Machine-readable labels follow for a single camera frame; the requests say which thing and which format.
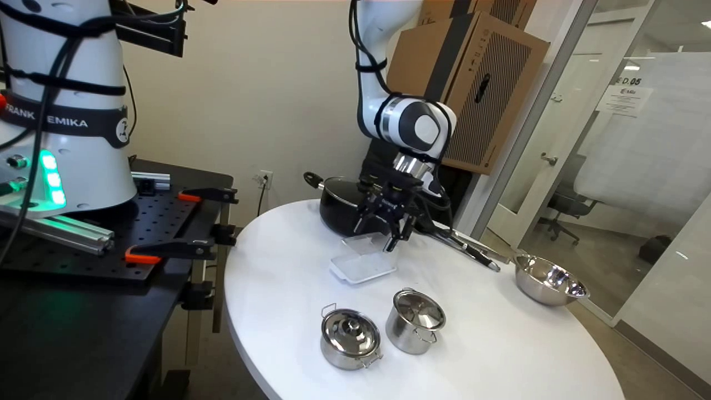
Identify black kitchen tongs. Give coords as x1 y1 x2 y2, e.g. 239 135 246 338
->
421 218 515 274

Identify small cardboard box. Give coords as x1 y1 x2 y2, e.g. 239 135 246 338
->
417 0 541 31

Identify small steel bowl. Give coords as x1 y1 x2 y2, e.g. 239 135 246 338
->
318 300 385 374

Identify black cooking pot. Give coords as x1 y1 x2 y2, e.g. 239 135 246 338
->
303 171 389 241

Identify white paper sign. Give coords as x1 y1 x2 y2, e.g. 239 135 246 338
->
596 62 657 121

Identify black drawer cabinet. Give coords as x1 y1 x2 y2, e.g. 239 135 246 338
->
359 141 484 231

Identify transparent plastic container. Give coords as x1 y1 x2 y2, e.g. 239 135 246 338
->
328 249 397 288

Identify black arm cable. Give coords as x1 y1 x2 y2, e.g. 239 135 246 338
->
347 0 389 102

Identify black perforated robot table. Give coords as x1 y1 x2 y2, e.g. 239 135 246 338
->
0 154 239 400

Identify black office chair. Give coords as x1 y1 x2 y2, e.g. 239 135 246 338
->
535 181 598 248

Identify black orange-tipped bar clamp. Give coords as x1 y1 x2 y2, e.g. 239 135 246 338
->
176 184 239 209
122 238 238 269

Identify small open steel cup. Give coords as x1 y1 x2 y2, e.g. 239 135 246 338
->
385 288 449 359

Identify aluminium profile rail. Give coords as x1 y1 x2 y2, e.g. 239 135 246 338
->
0 203 117 259

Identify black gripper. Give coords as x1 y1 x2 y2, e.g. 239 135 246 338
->
376 175 449 253

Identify black mounted device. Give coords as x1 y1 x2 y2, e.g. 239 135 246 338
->
109 0 186 61

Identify white door with handle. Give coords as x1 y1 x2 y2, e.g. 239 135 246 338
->
487 43 632 251

